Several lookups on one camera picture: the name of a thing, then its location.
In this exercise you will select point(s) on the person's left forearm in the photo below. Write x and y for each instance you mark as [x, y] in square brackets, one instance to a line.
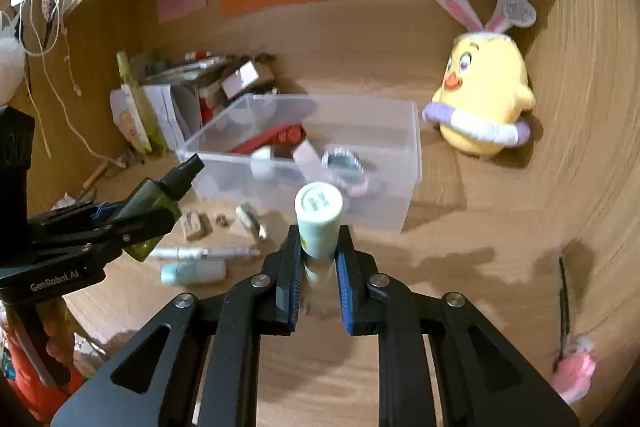
[30, 382]

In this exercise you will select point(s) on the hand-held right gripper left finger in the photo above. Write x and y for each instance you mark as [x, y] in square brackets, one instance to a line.
[295, 287]

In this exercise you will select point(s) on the yellow chick plush toy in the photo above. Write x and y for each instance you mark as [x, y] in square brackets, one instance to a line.
[480, 82]

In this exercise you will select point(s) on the stack of booklets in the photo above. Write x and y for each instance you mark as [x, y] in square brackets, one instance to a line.
[190, 69]

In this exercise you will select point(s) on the silver clip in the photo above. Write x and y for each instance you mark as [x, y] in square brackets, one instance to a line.
[251, 221]

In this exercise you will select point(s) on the pile of books and boxes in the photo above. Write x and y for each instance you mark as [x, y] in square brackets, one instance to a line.
[165, 107]

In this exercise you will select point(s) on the mint tube with printed cap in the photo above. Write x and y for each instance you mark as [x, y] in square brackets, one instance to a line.
[317, 217]

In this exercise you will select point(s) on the red and white marker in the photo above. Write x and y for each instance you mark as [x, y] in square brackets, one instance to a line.
[201, 55]

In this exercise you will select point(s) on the clear plastic bin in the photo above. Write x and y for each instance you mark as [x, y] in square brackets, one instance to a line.
[380, 187]

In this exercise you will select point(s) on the red printed box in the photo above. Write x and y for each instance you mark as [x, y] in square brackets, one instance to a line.
[207, 107]

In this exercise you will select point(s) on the person's left hand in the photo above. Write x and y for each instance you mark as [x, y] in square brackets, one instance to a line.
[59, 337]

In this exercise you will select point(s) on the white pen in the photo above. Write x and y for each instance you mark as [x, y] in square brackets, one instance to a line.
[200, 253]

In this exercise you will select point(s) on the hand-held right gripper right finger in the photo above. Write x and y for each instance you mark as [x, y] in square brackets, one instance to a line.
[344, 292]

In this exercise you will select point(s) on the small white box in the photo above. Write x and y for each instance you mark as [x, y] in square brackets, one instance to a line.
[242, 79]

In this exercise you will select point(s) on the white fluffy pompom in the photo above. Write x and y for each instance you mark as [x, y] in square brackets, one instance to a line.
[11, 62]

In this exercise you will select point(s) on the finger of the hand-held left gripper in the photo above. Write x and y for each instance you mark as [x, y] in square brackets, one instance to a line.
[130, 233]
[75, 217]

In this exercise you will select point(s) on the red foil pouch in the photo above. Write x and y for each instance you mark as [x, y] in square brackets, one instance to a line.
[280, 136]

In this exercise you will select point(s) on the slender mint green tube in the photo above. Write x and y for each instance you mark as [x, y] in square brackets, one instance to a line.
[192, 273]

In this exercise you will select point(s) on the teal round crimped lid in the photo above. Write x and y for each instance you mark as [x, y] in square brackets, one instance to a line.
[342, 161]

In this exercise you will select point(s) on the wooden stick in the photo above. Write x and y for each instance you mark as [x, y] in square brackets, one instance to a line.
[95, 175]

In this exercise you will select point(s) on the dark green bottle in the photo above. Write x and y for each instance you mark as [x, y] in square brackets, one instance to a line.
[157, 192]

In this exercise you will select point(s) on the small brown nugget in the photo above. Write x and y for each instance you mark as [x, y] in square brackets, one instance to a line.
[223, 221]

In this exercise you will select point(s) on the beige sleeved eraser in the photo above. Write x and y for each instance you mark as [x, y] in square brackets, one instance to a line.
[198, 227]

